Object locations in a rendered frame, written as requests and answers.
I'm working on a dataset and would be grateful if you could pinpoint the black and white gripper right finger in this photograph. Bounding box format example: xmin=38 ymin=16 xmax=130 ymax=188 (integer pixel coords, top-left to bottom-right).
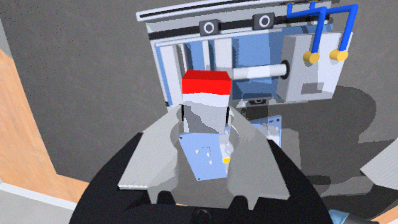
xmin=226 ymin=106 xmax=334 ymax=224

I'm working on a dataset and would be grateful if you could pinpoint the white flat bar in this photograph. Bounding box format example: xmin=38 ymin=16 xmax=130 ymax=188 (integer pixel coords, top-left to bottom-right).
xmin=202 ymin=40 xmax=211 ymax=71

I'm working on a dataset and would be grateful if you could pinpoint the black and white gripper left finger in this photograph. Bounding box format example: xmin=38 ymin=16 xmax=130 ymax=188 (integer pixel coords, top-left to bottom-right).
xmin=69 ymin=104 xmax=184 ymax=224

